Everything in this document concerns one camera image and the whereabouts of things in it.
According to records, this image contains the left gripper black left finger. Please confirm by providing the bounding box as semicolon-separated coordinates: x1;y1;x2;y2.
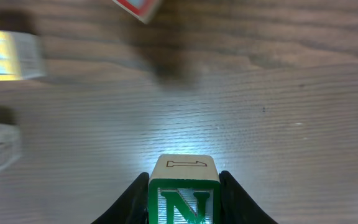
92;172;149;224

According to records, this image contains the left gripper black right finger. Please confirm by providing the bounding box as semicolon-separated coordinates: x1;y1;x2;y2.
219;170;278;224

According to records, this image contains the red A block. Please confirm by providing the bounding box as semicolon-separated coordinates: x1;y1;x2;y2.
112;0;163;24

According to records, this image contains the green N block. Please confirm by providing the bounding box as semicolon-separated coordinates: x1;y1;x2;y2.
148;154;221;224

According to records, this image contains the yellow S block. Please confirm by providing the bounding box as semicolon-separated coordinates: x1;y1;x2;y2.
0;30;47;81

